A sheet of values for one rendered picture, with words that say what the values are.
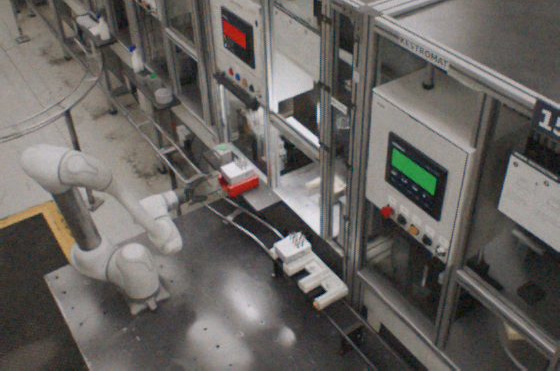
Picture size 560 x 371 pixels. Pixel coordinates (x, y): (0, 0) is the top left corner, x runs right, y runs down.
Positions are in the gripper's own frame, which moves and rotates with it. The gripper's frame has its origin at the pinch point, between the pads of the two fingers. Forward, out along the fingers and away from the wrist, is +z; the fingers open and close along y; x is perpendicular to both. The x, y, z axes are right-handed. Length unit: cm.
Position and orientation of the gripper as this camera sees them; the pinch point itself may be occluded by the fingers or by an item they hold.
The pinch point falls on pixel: (214, 181)
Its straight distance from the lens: 297.8
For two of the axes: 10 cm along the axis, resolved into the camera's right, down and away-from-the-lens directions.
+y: -0.2, -7.9, -6.1
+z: 8.3, -3.5, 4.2
